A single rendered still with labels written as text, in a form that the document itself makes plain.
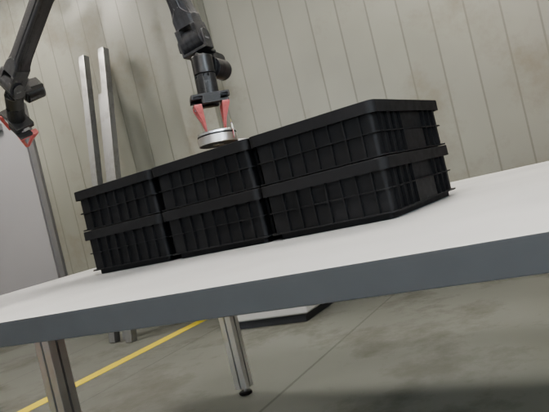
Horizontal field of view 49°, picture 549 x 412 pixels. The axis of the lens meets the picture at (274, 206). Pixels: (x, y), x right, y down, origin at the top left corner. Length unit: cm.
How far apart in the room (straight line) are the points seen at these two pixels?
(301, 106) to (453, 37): 112
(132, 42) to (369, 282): 464
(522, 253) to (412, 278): 11
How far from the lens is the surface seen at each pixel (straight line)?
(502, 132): 397
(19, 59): 202
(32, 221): 605
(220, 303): 77
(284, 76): 441
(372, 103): 117
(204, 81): 161
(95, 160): 502
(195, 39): 164
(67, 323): 95
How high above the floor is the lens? 79
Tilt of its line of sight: 1 degrees down
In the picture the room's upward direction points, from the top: 13 degrees counter-clockwise
